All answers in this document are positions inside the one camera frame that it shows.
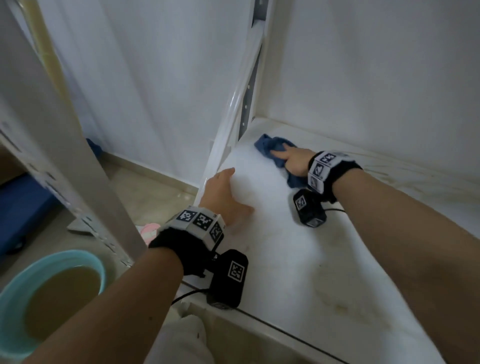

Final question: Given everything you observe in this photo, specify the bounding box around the white shelf board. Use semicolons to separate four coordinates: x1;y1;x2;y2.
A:
176;116;480;364

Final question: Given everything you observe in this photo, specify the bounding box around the person's right hand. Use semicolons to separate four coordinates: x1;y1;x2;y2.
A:
271;144;316;179

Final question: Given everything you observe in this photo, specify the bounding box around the person's left forearm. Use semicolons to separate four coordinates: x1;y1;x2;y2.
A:
22;247;185;364

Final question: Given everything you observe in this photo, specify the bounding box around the blue rag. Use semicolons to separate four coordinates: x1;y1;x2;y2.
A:
86;138;104;159

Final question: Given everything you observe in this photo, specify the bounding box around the right wristband with marker tags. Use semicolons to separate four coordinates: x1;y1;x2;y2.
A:
307;151;364;204

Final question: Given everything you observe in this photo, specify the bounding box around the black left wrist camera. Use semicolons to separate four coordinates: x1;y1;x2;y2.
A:
206;249;249;310

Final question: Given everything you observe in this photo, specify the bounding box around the blue flat box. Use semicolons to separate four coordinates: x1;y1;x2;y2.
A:
0;172;62;256

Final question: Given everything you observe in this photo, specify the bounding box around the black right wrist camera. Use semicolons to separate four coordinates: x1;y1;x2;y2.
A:
293;188;327;228

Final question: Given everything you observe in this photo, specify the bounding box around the teal basin of brown water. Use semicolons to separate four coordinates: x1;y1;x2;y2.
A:
0;250;108;361

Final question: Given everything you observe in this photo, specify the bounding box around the wristband with marker tags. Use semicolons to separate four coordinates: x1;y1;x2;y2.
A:
148;205;226;279
307;151;364;204

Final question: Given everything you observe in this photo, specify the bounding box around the blue cleaning cloth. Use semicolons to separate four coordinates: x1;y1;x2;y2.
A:
254;134;312;189

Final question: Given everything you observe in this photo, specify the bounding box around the person's left hand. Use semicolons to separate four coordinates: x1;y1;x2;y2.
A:
199;167;256;230

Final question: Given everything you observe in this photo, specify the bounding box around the white metal shelf upright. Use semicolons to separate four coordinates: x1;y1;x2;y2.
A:
0;0;148;268
203;0;277;184

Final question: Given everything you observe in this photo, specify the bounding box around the pink and white item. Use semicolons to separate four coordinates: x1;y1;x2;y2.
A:
136;223;162;245

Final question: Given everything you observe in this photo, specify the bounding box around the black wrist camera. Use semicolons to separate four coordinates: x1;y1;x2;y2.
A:
206;249;249;310
293;188;327;228

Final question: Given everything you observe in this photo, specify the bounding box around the black left camera cable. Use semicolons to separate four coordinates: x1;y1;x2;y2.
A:
172;288;351;364

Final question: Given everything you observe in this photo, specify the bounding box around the person's right forearm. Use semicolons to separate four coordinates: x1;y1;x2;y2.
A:
332;170;480;364

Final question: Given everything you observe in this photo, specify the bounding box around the left wristband with marker tags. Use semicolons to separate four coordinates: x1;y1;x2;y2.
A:
148;205;226;279

